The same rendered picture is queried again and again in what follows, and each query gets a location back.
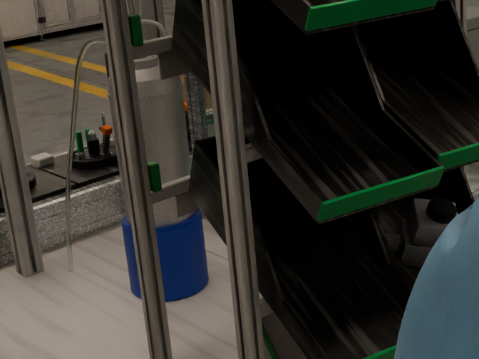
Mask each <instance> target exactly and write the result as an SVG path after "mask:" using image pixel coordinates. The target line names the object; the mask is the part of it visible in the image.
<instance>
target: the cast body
mask: <svg viewBox="0 0 479 359"><path fill-rule="evenodd" d="M456 216H458V213H457V208H456V205H455V203H454V202H451V201H449V200H447V199H444V198H434V199H419V198H414V199H413V201H412V204H411V208H410V210H409V213H408V216H407V218H401V219H400V222H399V224H398V228H397V230H396V234H387V233H385V235H386V238H387V240H388V243H389V246H390V248H391V250H392V251H393V252H394V253H395V254H397V256H398V258H399V259H400V260H401V261H402V262H403V263H404V265H405V266H415V267H422V266H423V264H424V262H425V260H426V258H427V256H428V254H429V253H430V251H431V249H432V248H433V246H434V244H435V243H436V241H437V239H438V238H439V236H440V235H441V234H442V233H443V231H444V229H445V228H446V227H447V226H448V224H449V223H450V222H451V221H452V220H453V219H454V218H455V217H456Z"/></svg>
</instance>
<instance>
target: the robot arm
mask: <svg viewBox="0 0 479 359"><path fill-rule="evenodd" d="M394 359H479V195H478V198H477V199H476V200H475V201H474V203H472V204H471V205H470V206H469V207H468V208H467V209H466V210H464V211H463V212H461V213H460V214H459V215H458V216H456V217H455V218H454V219H453V220H452V221H451V222H450V223H449V224H448V226H447V227H446V228H445V229H444V231H443V233H442V234H441V235H440V236H439V238H438V239H437V241H436V243H435V244H434V246H433V248H432V249H431V251H430V253H429V254H428V256H427V258H426V260H425V262H424V264H423V266H422V268H421V270H420V272H419V274H418V277H417V279H416V282H415V283H414V285H413V289H412V291H411V295H410V297H409V299H408V303H407V305H406V309H405V312H404V315H403V319H402V321H401V327H400V331H399V334H398V340H397V344H396V351H395V355H394Z"/></svg>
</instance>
